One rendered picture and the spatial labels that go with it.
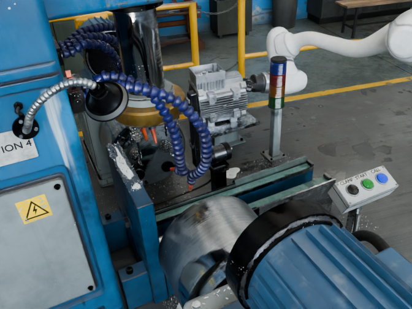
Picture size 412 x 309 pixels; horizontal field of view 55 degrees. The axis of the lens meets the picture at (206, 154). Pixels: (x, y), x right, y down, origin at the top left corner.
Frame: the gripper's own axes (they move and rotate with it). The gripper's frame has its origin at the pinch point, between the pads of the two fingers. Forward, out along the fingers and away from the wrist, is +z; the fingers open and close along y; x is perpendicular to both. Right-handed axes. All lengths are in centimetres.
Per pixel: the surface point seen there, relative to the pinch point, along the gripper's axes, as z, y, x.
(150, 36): 39, 60, -36
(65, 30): 55, -246, 41
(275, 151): -20.7, 21.1, 21.5
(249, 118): -14.6, 6.1, 13.4
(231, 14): -162, -375, 52
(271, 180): -4, 48, 15
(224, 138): -4.7, 4.2, 22.9
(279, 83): -15.9, 22.2, -8.5
